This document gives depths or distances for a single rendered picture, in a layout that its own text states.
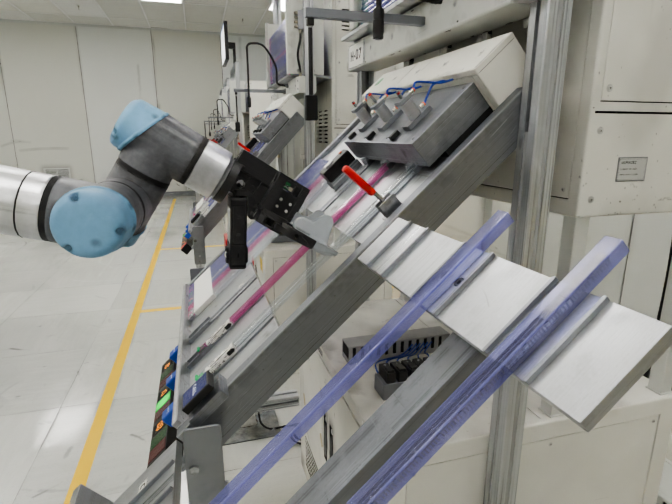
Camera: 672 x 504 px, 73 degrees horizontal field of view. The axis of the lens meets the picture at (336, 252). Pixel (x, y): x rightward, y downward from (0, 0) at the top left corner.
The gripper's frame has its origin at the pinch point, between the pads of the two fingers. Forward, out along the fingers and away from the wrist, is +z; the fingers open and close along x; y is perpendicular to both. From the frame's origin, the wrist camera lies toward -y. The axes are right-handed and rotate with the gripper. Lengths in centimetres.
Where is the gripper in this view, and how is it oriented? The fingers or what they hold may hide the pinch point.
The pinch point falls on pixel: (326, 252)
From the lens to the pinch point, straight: 74.9
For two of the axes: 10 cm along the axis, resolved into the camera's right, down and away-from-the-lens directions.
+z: 8.1, 4.6, 3.6
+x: -2.8, -2.3, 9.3
